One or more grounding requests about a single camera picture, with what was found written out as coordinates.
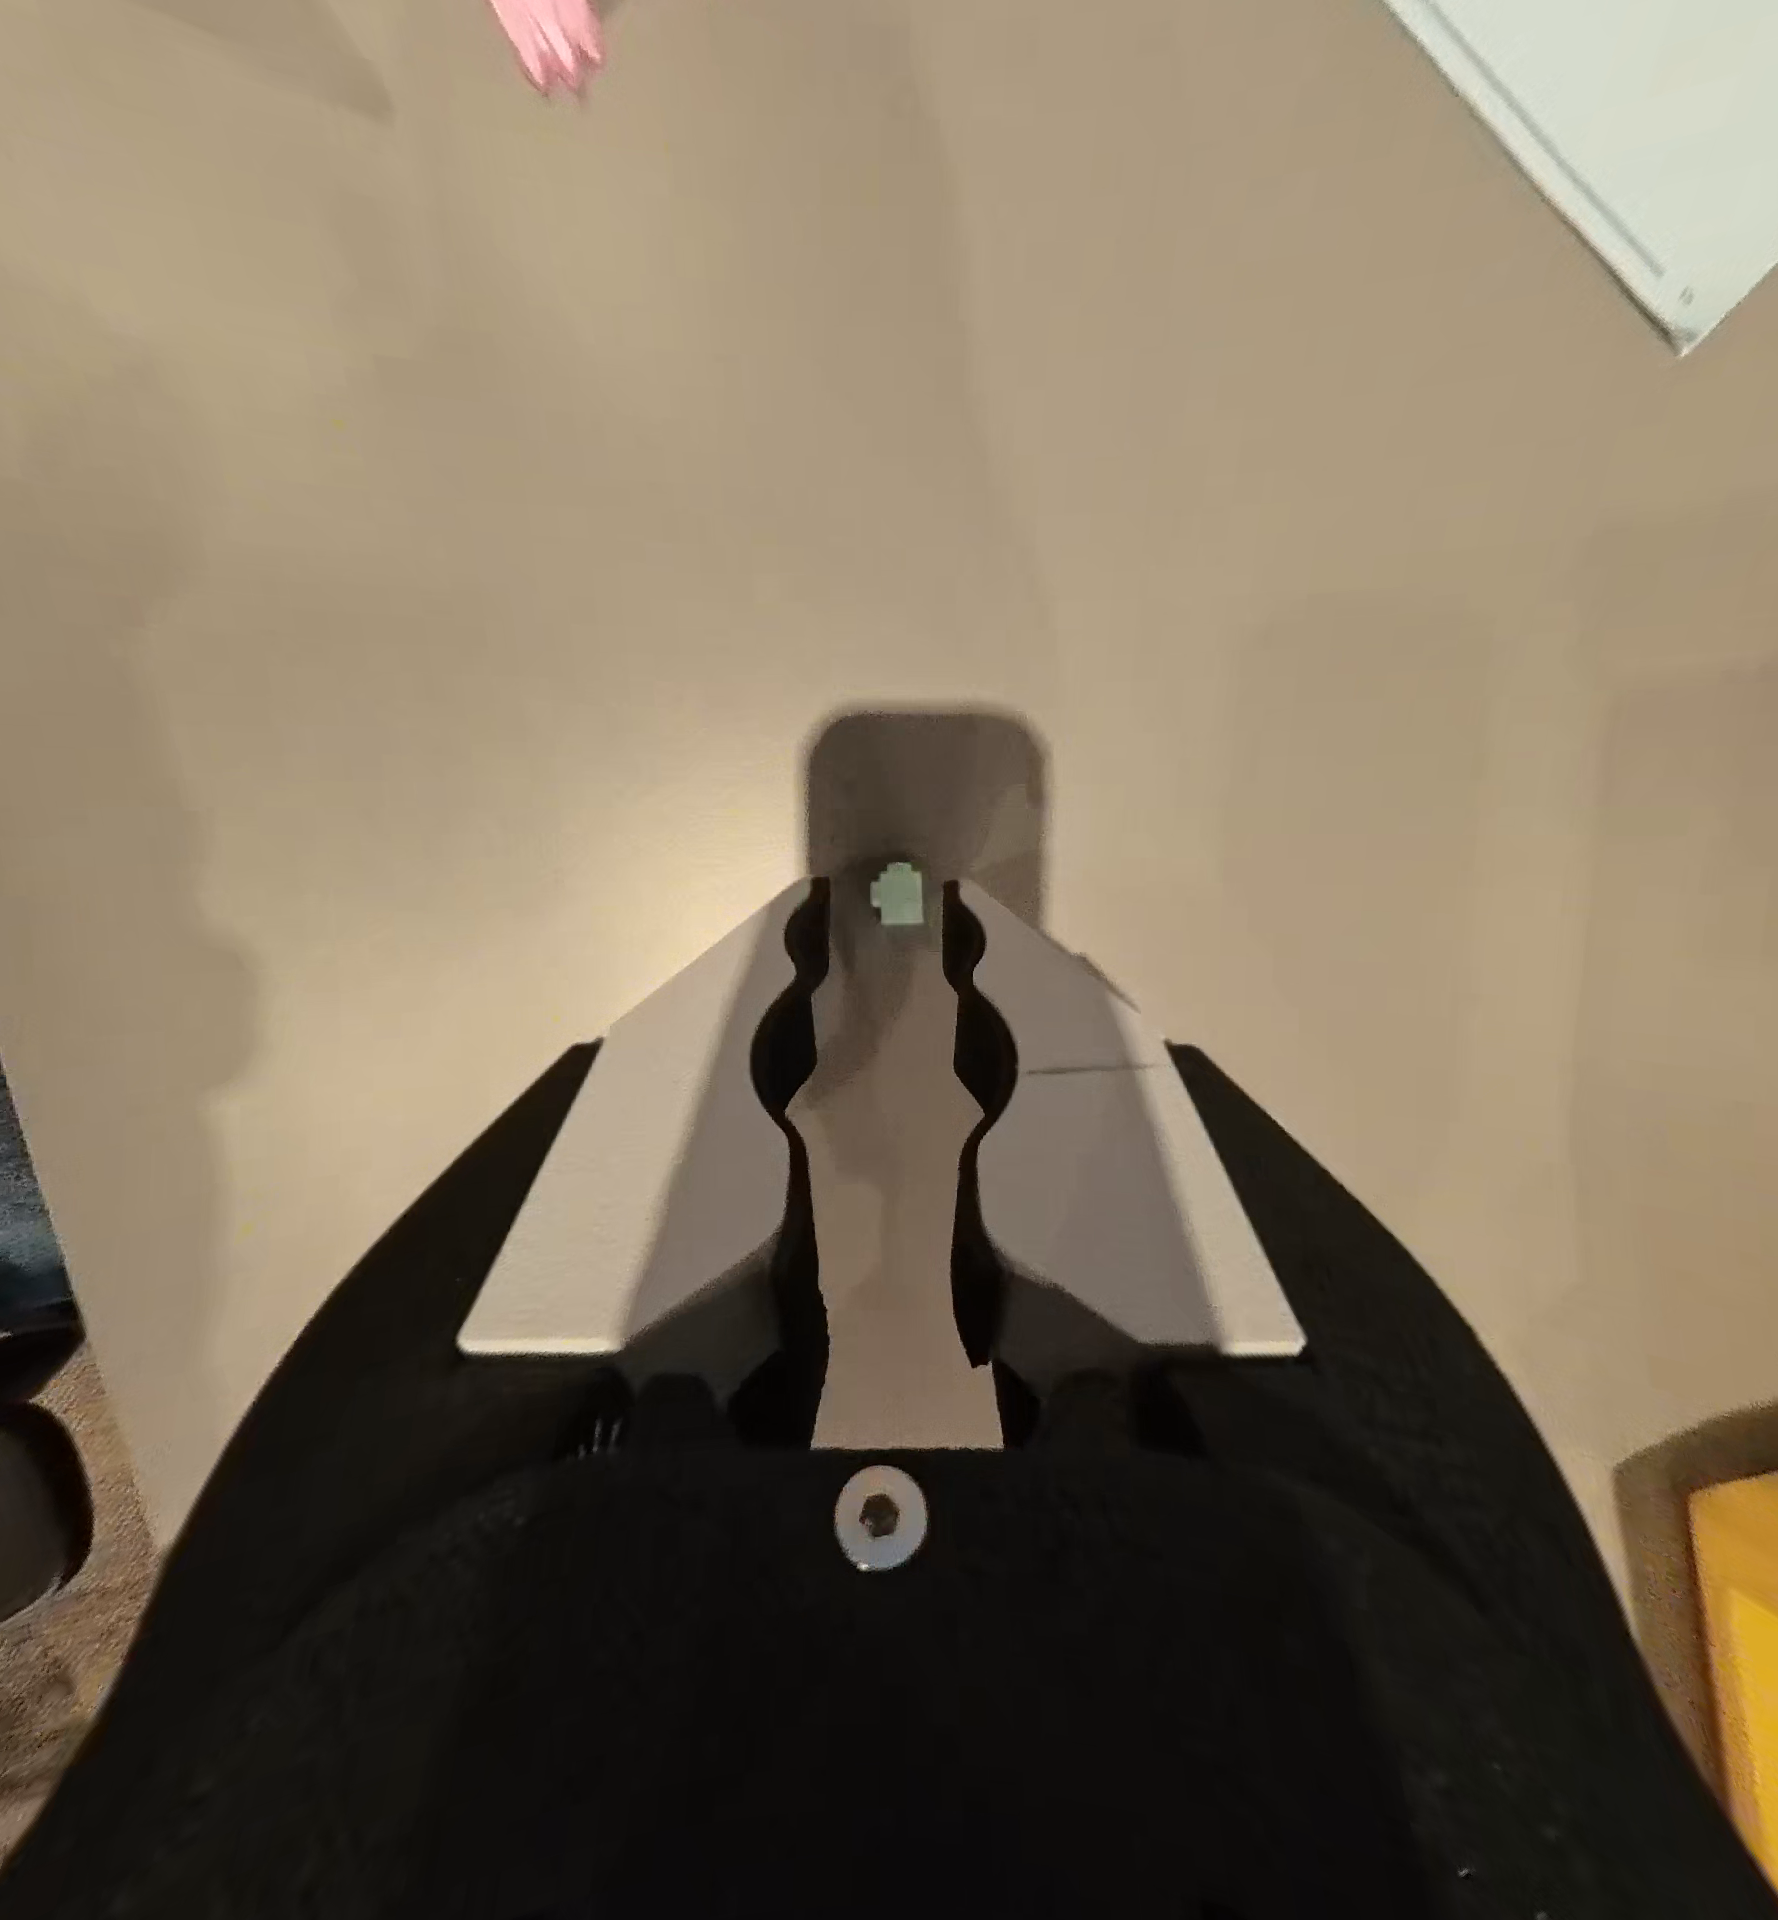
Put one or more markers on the pink toy brick model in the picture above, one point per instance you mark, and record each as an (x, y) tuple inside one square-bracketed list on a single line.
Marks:
[(551, 45)]

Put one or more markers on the small mint green toy brick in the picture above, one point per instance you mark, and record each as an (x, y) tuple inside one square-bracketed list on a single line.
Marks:
[(897, 894)]

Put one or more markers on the open light blue instruction booklet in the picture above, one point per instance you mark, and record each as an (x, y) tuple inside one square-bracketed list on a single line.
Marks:
[(1653, 120)]

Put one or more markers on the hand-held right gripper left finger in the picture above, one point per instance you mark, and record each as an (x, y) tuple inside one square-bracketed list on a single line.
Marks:
[(633, 1198)]

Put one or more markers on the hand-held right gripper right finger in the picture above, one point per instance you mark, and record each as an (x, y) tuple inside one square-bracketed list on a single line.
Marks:
[(1127, 1198)]

